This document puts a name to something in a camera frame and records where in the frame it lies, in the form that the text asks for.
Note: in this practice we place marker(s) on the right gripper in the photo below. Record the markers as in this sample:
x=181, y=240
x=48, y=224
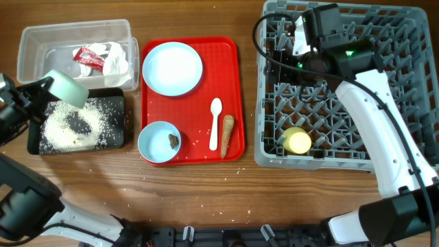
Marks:
x=280, y=73

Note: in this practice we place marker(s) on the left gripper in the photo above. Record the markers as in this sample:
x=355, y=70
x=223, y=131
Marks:
x=35, y=95

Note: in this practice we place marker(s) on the green bowl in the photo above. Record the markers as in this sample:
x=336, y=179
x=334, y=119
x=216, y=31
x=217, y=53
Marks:
x=67, y=89

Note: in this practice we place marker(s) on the pile of white rice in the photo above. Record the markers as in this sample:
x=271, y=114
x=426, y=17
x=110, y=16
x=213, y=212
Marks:
x=92, y=130

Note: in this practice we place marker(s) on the red sauce packet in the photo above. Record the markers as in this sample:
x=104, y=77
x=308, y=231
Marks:
x=89, y=58

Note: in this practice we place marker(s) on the yellow plastic cup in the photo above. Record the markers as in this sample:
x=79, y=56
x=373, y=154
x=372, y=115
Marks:
x=296, y=140

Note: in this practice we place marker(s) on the white napkin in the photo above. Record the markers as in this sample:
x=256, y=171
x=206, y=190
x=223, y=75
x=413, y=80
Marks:
x=116, y=63

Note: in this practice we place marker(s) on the small light blue bowl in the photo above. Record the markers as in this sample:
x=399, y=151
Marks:
x=153, y=142

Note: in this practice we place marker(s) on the large light blue plate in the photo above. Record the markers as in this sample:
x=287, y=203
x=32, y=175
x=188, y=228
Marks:
x=172, y=69

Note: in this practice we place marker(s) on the brown food scrap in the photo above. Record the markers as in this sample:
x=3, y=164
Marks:
x=174, y=141

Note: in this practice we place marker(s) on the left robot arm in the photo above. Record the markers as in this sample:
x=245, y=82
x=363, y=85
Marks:
x=34, y=206

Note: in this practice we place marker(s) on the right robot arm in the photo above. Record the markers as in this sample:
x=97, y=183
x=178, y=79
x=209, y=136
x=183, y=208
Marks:
x=407, y=183

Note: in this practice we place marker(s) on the grey dishwasher rack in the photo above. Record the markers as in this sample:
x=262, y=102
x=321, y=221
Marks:
x=401, y=36

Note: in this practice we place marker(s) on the black plastic tray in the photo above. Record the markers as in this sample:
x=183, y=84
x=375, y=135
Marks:
x=113, y=137

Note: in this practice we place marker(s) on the clear plastic bin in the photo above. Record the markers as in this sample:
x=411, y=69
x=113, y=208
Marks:
x=46, y=47

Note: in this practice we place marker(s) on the brown carrot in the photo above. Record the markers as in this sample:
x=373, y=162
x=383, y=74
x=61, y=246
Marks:
x=228, y=124

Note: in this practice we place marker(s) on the white plastic spoon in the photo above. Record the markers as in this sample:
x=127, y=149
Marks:
x=216, y=108

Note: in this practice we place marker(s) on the red serving tray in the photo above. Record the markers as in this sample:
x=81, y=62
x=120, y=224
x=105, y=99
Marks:
x=191, y=113

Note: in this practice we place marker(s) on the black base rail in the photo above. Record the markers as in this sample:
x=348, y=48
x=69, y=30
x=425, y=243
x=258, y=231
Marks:
x=301, y=235

